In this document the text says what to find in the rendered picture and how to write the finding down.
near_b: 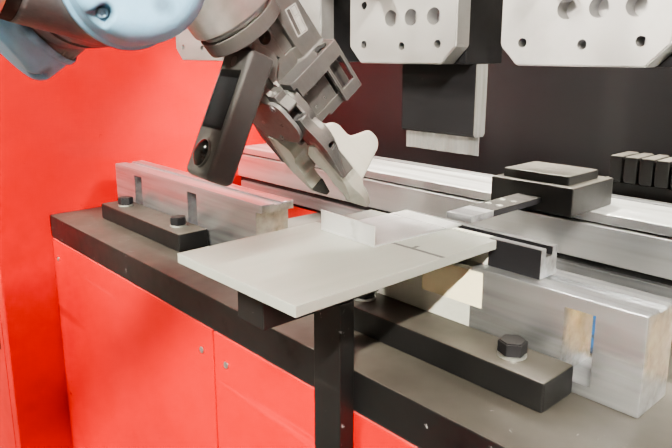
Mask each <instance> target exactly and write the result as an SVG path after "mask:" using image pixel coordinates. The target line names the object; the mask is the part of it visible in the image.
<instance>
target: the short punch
mask: <svg viewBox="0 0 672 448"><path fill-rule="evenodd" d="M487 77H488V64H403V74H402V120H401V127H402V129H403V130H406V146H408V147H415V148H422V149H430V150H437V151H444V152H451V153H458V154H466V155H473V156H479V137H483V136H484V134H485V117H486V97H487Z"/></svg>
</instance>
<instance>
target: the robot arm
mask: <svg viewBox="0 0 672 448"><path fill-rule="evenodd" d="M187 28H188V30H189V31H190V32H191V34H192V35H193V36H194V38H195V39H196V40H199V41H201V43H202V45H203V46H204V47H205V49H206V50H207V51H208V53H209V54H210V55H211V56H212V57H214V58H220V57H224V60H223V63H222V66H221V68H220V71H219V74H218V77H217V80H216V83H215V86H214V89H213V92H212V95H211V98H210V101H209V104H208V107H207V110H206V113H205V115H204V118H203V121H202V124H201V127H200V130H199V133H198V136H197V139H196V142H195V145H194V148H193V151H192V154H191V157H190V159H189V162H188V165H187V170H188V172H189V173H190V174H191V175H194V176H196V177H199V178H201V179H204V180H207V181H209V182H212V183H215V184H218V185H222V186H230V185H231V184H232V183H233V180H234V177H235V175H236V172H237V169H238V166H239V163H240V160H241V157H242V154H243V151H244V148H245V145H246V142H247V139H248V136H249V133H250V130H251V127H252V124H254V126H255V128H256V130H257V131H258V133H259V134H260V136H261V137H262V138H263V140H264V141H265V142H266V143H267V145H268V146H269V147H270V148H271V149H272V150H273V152H274V153H275V154H276V155H277V156H278V157H279V159H280V160H281V161H282V162H284V163H285V164H286V165H287V166H288V168H289V169H290V170H291V171H292V172H293V173H294V174H295V175H296V176H297V177H298V178H299V179H300V180H301V181H302V182H303V183H304V184H305V185H306V186H307V187H308V188H309V189H310V190H312V191H315V192H318V193H321V194H324V195H327V194H328V193H329V192H330V191H329V189H328V187H327V186H326V184H325V182H324V180H323V178H321V177H320V176H319V174H318V173H317V172H316V170H315V168H314V167H315V165H317V166H319V167H320V168H321V169H322V170H323V171H324V172H325V173H326V174H327V175H328V176H329V177H330V179H331V180H332V182H333V184H334V185H335V186H336V187H337V188H338V189H339V190H340V191H341V192H342V193H343V195H344V196H345V198H346V200H347V201H349V202H351V203H354V204H357V205H361V206H364V207H367V206H368V205H369V204H370V199H369V195H368V192H367V190H366V188H365V186H364V184H363V177H364V175H365V173H366V171H367V169H368V167H369V165H370V163H371V161H372V159H373V157H374V155H375V153H376V151H377V148H378V140H377V137H376V136H375V135H374V134H373V133H372V132H371V131H369V130H365V131H362V132H360V133H357V134H354V135H348V134H347V133H346V132H345V131H344V130H343V129H342V127H341V126H340V125H338V124H337V123H333V122H330V123H323V122H322V121H323V120H324V119H325V117H326V116H327V115H328V114H330V115H331V114H332V113H333V112H334V111H335V110H336V109H337V108H338V107H339V105H340V104H341V103H342V102H343V101H344V100H345V101H348V99H349V98H350V97H351V96H352V95H353V94H354V93H355V92H356V91H357V89H358V88H359V87H360V86H361V85H362V84H361V82H360V80H359V79H358V77H357V75H356V74H355V72H354V70H353V69H352V67H351V65H350V64H349V62H348V60H347V59H346V57H345V55H344V54H343V52H342V50H341V49H340V47H339V45H338V44H337V42H336V41H335V39H323V38H322V37H321V35H320V34H319V32H318V30H317V29H316V27H315V26H314V24H313V22H312V21H311V19H310V17H309V16H308V14H307V13H306V11H305V9H304V8H303V6H302V4H301V3H300V1H299V0H0V54H1V55H3V56H4V57H5V58H6V59H7V60H8V61H9V62H10V63H11V64H12V65H14V66H15V67H16V68H17V69H18V70H20V71H21V72H22V73H23V74H25V75H26V76H28V77H30V78H32V79H34V80H38V81H43V80H47V79H49V78H51V77H52V76H53V75H55V74H56V73H57V72H58V71H60V70H61V69H62V68H64V67H65V66H66V65H72V64H73V63H74V62H75V61H76V60H77V56H78V55H79V54H81V53H82V52H83V51H84V50H85V49H87V48H104V47H112V48H115V49H120V50H133V51H134V50H142V49H146V48H149V47H152V46H154V45H156V44H158V43H161V42H164V41H167V40H170V39H172V38H174V37H175V36H177V35H179V34H180V33H182V32H183V31H184V30H186V29H187ZM338 57H340V59H341V60H342V62H343V64H344V65H345V67H346V69H347V70H348V72H349V74H350V75H351V77H352V78H351V79H350V80H349V79H348V77H347V75H346V74H345V72H344V70H343V69H342V67H341V65H340V64H339V62H338V61H337V58H338ZM343 98H344V99H343Z"/></svg>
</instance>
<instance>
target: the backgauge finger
mask: <svg viewBox="0 0 672 448"><path fill-rule="evenodd" d="M612 187H613V178H611V177H605V176H598V170H597V169H591V168H584V167H577V166H569V165H562V164H554V163H547V162H539V161H533V162H528V163H524V164H519V165H514V166H509V167H505V168H504V173H503V174H498V175H494V176H492V186H491V200H489V201H486V202H482V203H478V204H474V205H470V206H466V207H462V208H458V209H454V210H450V211H447V218H450V219H454V220H459V221H463V222H467V223H473V222H477V221H480V220H484V219H487V218H491V217H494V216H498V215H501V214H505V213H508V212H512V211H515V210H519V209H522V208H524V209H529V210H534V211H539V212H544V213H549V214H554V215H559V216H564V217H569V218H571V217H574V216H577V215H580V214H583V213H586V212H589V211H592V210H595V209H598V208H601V207H604V206H607V205H610V204H611V198H612Z"/></svg>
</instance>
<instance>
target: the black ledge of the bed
mask: <svg viewBox="0 0 672 448"><path fill-rule="evenodd" d="M50 225H51V235H52V236H53V237H54V238H56V239H58V240H60V241H61V242H63V243H65V244H67V245H68V246H70V247H72V248H74V249H75V250H77V251H79V252H81V253H82V254H84V255H86V256H88V257H89V258H91V259H93V260H94V261H96V262H98V263H100V264H101V265H103V266H105V267H107V268H108V269H110V270H112V271H114V272H115V273H117V274H119V275H121V276H122V277H124V278H126V279H128V280H129V281H131V282H133V283H135V284H136V285H138V286H140V287H141V288H143V289H145V290H147V291H148V292H150V293H152V294H154V295H155V296H157V297H159V298H161V299H162V300H164V301H166V302H168V303H169V304H171V305H173V306H175V307H176V308H178V309H180V310H182V311H183V312H185V313H187V314H189V315H190V316H192V317H194V318H195V319H197V320H199V321H201V322H202V323H204V324H206V325H208V326H209V327H211V328H213V329H215V330H216V331H218V332H220V333H222V334H223V335H225V336H227V337H229V338H230V339H232V340H234V341H236V342H237V343H239V344H241V345H242V346H244V347H246V348H248V349H249V350H251V351H253V352H255V353H256V354H258V355H260V356H262V357H263V358H265V359H267V360H269V361H270V362H272V363H274V364H276V365H277V366H279V367H281V368H283V369H284V370H286V371H288V372H290V373H291V374H293V375H295V376H296V377H298V378H300V379H302V380H303V381H305V382H307V383H309V384H310V385H312V386H314V313H313V314H311V315H308V316H305V317H302V318H299V319H296V320H293V321H290V322H287V323H285V324H282V325H279V326H276V327H273V328H270V329H267V330H261V329H259V328H257V327H256V326H254V325H252V324H250V323H248V322H246V321H244V320H242V319H240V318H239V316H238V291H237V290H235V289H233V288H231V287H229V286H226V285H224V284H222V283H220V282H218V281H216V280H214V279H212V278H209V277H207V276H205V275H203V274H201V273H199V272H197V271H195V270H193V269H190V268H188V267H186V266H184V265H182V264H180V263H178V256H177V254H178V253H181V252H178V251H176V250H174V249H171V248H169V247H167V246H165V245H162V244H160V243H158V242H156V241H153V240H151V239H149V238H147V237H145V236H142V235H140V234H138V233H136V232H133V231H131V230H129V229H127V228H124V227H122V226H120V225H118V224H115V223H113V222H111V221H109V220H106V219H104V218H103V217H102V206H101V207H95V208H88V209H82V210H76V211H69V212H63V213H57V214H51V215H50ZM353 409H354V410H356V411H357V412H359V413H361V414H363V415H364V416H366V417H368V418H370V419H371V420H373V421H375V422H377V423H378V424H380V425H382V426H384V427H385V428H387V429H389V430H391V431H392V432H394V433H396V434H397V435H399V436H401V437H403V438H404V439H406V440H408V441H410V442H411V443H413V444H415V445H417V446H418V447H420V448H672V384H671V383H668V382H667V383H666V391H665V395H664V396H663V397H662V398H661V399H660V400H659V401H658V402H656V403H655V404H654V405H653V406H652V407H651V408H649V409H648V410H647V411H646V412H645V413H644V414H642V415H641V416H640V417H639V418H634V417H632V416H629V415H627V414H625V413H622V412H620V411H617V410H615V409H612V408H610V407H607V406H605V405H602V404H600V403H597V402H595V401H592V400H590V399H587V398H585V397H582V396H580V395H578V394H575V393H573V392H571V393H570V394H569V395H568V396H566V397H565V398H563V399H562V400H560V401H559V402H558V403H556V404H555V405H553V406H552V407H550V408H549V409H547V410H546V411H544V412H543V413H539V412H537V411H535V410H532V409H530V408H528V407H526V406H523V405H521V404H519V403H517V402H514V401H512V400H510V399H508V398H506V397H503V396H501V395H499V394H497V393H494V392H492V391H490V390H488V389H485V388H483V387H481V386H479V385H476V384H474V383H472V382H470V381H467V380H465V379H463V378H461V377H458V376H456V375H454V374H452V373H449V372H447V371H445V370H443V369H440V368H438V367H436V366H434V365H432V364H429V363H427V362H425V361H423V360H420V359H418V358H416V357H414V356H411V355H409V354H407V353H405V352H402V351H400V350H398V349H396V348H393V347H391V346H389V345H387V344H384V343H382V342H380V341H378V340H375V339H373V338H371V337H369V336H367V335H364V334H362V333H360V332H358V331H355V330H354V397H353Z"/></svg>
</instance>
